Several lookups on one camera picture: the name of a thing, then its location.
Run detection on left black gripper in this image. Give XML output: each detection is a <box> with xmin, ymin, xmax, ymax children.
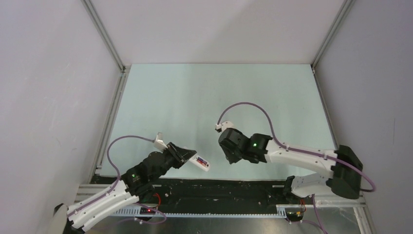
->
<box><xmin>150</xmin><ymin>141</ymin><xmax>196</xmax><ymax>181</ymax></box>

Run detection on white remote control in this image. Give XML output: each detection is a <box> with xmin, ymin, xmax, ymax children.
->
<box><xmin>187</xmin><ymin>152</ymin><xmax>210</xmax><ymax>172</ymax></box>

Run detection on blue battery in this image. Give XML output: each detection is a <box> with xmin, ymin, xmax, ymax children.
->
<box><xmin>196</xmin><ymin>156</ymin><xmax>208</xmax><ymax>165</ymax></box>

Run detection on red battery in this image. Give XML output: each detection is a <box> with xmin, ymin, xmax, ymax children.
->
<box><xmin>195</xmin><ymin>158</ymin><xmax>208</xmax><ymax>168</ymax></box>

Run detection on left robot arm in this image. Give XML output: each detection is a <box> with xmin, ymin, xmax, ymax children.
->
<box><xmin>48</xmin><ymin>142</ymin><xmax>197</xmax><ymax>234</ymax></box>

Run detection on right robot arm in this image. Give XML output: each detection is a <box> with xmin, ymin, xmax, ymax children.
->
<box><xmin>218</xmin><ymin>128</ymin><xmax>363</xmax><ymax>204</ymax></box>

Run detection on left controller board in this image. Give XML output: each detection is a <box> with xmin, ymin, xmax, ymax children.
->
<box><xmin>139</xmin><ymin>207</ymin><xmax>157</xmax><ymax>215</ymax></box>

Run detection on controller board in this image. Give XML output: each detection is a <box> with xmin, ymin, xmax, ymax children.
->
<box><xmin>139</xmin><ymin>207</ymin><xmax>157</xmax><ymax>215</ymax></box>
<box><xmin>286</xmin><ymin>212</ymin><xmax>304</xmax><ymax>223</ymax></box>

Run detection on right controller board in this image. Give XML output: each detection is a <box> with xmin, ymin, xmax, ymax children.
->
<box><xmin>286</xmin><ymin>212</ymin><xmax>304</xmax><ymax>223</ymax></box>

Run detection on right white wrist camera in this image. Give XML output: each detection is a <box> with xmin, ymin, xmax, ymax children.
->
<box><xmin>215</xmin><ymin>121</ymin><xmax>234</xmax><ymax>133</ymax></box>

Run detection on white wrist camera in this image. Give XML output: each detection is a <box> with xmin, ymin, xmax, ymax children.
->
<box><xmin>153</xmin><ymin>132</ymin><xmax>167</xmax><ymax>152</ymax></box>
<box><xmin>215</xmin><ymin>121</ymin><xmax>234</xmax><ymax>133</ymax></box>

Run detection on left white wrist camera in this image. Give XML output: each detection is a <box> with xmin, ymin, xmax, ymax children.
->
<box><xmin>153</xmin><ymin>132</ymin><xmax>167</xmax><ymax>152</ymax></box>

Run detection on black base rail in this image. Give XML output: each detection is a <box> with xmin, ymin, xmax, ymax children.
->
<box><xmin>141</xmin><ymin>178</ymin><xmax>300</xmax><ymax>214</ymax></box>

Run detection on grey slotted cable duct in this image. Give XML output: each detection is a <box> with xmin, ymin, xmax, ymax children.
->
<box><xmin>111</xmin><ymin>206</ymin><xmax>287</xmax><ymax>218</ymax></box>

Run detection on left aluminium frame profile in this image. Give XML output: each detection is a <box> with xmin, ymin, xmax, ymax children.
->
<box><xmin>70</xmin><ymin>0</ymin><xmax>130</xmax><ymax>190</ymax></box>

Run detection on aluminium frame profile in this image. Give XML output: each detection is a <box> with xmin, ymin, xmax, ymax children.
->
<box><xmin>311</xmin><ymin>0</ymin><xmax>375</xmax><ymax>234</ymax></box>
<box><xmin>70</xmin><ymin>0</ymin><xmax>130</xmax><ymax>190</ymax></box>

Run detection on right aluminium frame profile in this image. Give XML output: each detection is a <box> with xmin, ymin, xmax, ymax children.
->
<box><xmin>311</xmin><ymin>0</ymin><xmax>375</xmax><ymax>234</ymax></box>

